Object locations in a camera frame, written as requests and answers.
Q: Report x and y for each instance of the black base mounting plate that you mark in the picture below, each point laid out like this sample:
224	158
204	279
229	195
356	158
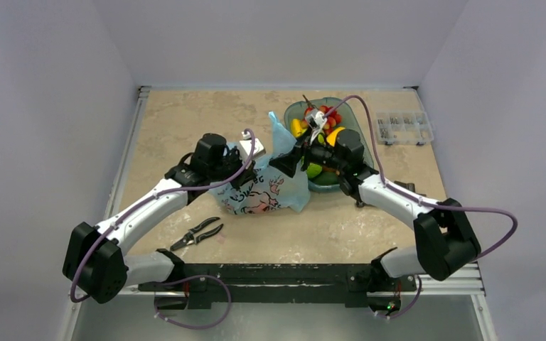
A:
352	285

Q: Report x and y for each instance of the light green bumpy fake fruit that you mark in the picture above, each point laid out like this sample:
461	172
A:
313	170

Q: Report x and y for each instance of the light blue plastic bag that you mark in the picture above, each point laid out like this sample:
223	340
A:
271	189

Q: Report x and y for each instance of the dark green fake avocado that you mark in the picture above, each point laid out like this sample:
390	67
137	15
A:
326	178

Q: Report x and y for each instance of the teal plastic fruit basket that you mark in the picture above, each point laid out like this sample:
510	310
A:
348	120

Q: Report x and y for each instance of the clear plastic screw box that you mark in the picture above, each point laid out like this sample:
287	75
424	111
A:
403	128

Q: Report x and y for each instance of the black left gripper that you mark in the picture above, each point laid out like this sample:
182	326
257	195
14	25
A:
247	174

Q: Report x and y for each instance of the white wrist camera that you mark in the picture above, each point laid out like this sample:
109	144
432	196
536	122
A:
248	147
316	120

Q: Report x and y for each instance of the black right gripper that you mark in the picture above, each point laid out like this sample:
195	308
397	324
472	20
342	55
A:
298	153

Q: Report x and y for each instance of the yellow fake banana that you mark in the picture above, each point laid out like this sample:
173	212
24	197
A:
298	127

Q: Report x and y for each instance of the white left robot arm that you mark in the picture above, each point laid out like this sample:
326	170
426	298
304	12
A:
96	259

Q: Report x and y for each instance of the yellow fake mango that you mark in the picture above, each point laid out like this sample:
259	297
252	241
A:
332	136

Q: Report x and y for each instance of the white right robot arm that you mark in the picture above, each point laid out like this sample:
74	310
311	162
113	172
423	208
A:
444	238

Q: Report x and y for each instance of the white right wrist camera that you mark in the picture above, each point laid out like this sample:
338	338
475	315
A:
316	120

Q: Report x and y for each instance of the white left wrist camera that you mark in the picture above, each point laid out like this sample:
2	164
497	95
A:
248	147

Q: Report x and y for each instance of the red fake cherry bunch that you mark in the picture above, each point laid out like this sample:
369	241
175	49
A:
333	119

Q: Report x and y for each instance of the black handled pliers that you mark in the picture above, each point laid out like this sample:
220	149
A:
196	235

